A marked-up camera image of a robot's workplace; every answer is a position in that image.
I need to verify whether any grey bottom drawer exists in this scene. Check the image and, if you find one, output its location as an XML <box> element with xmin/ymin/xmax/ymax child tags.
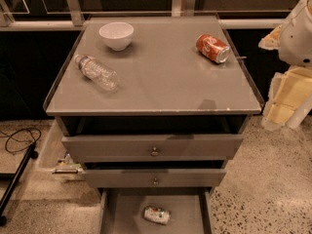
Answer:
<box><xmin>97</xmin><ymin>188</ymin><xmax>216</xmax><ymax>234</ymax></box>

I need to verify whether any clear plastic water bottle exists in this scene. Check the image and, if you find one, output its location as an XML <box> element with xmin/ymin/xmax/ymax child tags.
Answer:
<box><xmin>74</xmin><ymin>55</ymin><xmax>119</xmax><ymax>92</ymax></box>

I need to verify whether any grey drawer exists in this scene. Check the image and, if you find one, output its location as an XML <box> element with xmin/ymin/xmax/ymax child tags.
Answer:
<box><xmin>83</xmin><ymin>169</ymin><xmax>226</xmax><ymax>188</ymax></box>
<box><xmin>97</xmin><ymin>188</ymin><xmax>216</xmax><ymax>234</ymax></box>
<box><xmin>61</xmin><ymin>135</ymin><xmax>243</xmax><ymax>163</ymax></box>

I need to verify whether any red cola can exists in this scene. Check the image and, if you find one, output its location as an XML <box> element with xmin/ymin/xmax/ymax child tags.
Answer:
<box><xmin>196</xmin><ymin>34</ymin><xmax>231</xmax><ymax>63</ymax></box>

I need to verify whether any black floor cable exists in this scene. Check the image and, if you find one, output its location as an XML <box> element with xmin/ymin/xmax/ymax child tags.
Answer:
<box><xmin>0</xmin><ymin>127</ymin><xmax>42</xmax><ymax>155</ymax></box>

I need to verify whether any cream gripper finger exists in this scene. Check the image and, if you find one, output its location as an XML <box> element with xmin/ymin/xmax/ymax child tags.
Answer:
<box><xmin>261</xmin><ymin>65</ymin><xmax>312</xmax><ymax>131</ymax></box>
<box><xmin>258</xmin><ymin>25</ymin><xmax>282</xmax><ymax>51</ymax></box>

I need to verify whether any grey drawer cabinet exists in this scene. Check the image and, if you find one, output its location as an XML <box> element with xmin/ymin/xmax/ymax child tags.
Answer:
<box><xmin>43</xmin><ymin>14</ymin><xmax>265</xmax><ymax>197</ymax></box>

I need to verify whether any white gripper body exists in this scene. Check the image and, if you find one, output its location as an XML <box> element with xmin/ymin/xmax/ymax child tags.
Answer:
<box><xmin>279</xmin><ymin>0</ymin><xmax>312</xmax><ymax>66</ymax></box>

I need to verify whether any white green 7up can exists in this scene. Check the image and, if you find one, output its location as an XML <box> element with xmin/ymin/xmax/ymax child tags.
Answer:
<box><xmin>143</xmin><ymin>206</ymin><xmax>171</xmax><ymax>225</ymax></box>

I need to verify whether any white post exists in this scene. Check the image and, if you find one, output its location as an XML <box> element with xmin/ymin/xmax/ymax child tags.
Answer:
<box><xmin>287</xmin><ymin>95</ymin><xmax>312</xmax><ymax>129</ymax></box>

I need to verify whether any metal window rail frame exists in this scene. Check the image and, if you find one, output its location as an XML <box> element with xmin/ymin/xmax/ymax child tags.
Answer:
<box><xmin>0</xmin><ymin>0</ymin><xmax>299</xmax><ymax>30</ymax></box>

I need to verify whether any white ceramic bowl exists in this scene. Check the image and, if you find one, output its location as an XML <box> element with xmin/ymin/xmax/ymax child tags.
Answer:
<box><xmin>98</xmin><ymin>22</ymin><xmax>135</xmax><ymax>51</ymax></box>

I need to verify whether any grey top drawer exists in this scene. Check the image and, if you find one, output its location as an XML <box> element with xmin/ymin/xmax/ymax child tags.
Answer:
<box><xmin>61</xmin><ymin>135</ymin><xmax>243</xmax><ymax>163</ymax></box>

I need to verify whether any grey middle drawer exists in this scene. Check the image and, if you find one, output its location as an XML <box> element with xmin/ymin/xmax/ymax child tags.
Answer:
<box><xmin>83</xmin><ymin>169</ymin><xmax>226</xmax><ymax>188</ymax></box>

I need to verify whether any black stand leg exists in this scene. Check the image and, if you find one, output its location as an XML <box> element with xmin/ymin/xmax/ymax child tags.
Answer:
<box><xmin>0</xmin><ymin>143</ymin><xmax>39</xmax><ymax>226</ymax></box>

